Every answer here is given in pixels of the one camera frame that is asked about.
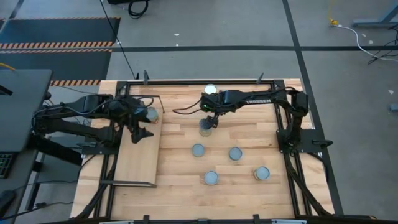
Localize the coiled black cable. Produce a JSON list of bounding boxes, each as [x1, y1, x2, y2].
[[127, 0, 150, 19]]

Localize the black aluminium table frame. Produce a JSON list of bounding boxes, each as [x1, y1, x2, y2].
[[73, 77, 379, 224]]

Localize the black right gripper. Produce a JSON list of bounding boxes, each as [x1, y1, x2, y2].
[[199, 91, 228, 129]]

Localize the light wooden board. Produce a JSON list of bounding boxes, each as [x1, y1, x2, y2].
[[99, 94, 165, 189]]

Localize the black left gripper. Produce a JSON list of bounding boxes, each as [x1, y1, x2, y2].
[[116, 96, 155, 144]]

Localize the olive green tall can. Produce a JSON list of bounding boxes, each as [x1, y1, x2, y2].
[[203, 83, 218, 96]]

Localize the short tan-label can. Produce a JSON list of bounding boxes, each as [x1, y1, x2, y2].
[[254, 166, 271, 182]]

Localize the short mushroom label can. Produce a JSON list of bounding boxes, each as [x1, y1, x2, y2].
[[191, 143, 206, 158]]

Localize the green oranges tall can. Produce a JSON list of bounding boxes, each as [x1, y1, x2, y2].
[[198, 117, 215, 137]]

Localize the long black floor cable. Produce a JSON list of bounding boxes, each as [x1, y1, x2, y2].
[[99, 0, 138, 80]]

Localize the dark grey desk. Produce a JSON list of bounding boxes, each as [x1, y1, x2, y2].
[[0, 68, 53, 153]]

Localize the thin black floor cables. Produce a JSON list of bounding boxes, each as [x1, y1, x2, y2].
[[368, 26, 398, 65]]

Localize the black keyboard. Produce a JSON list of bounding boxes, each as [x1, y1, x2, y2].
[[0, 153, 16, 180]]

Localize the short grey-lid can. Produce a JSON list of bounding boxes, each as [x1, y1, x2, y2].
[[204, 170, 220, 186]]

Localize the black box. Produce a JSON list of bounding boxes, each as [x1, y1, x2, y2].
[[107, 0, 150, 5]]

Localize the black mat hazard stripe edge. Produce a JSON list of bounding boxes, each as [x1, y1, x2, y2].
[[0, 49, 113, 86], [0, 17, 121, 50]]

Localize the blue-grey table leg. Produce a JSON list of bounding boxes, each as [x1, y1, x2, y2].
[[352, 0, 398, 29]]

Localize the white floor cable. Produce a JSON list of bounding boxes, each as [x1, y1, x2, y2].
[[337, 24, 398, 60]]

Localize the short teal can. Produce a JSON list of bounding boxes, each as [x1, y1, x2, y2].
[[228, 146, 243, 162]]

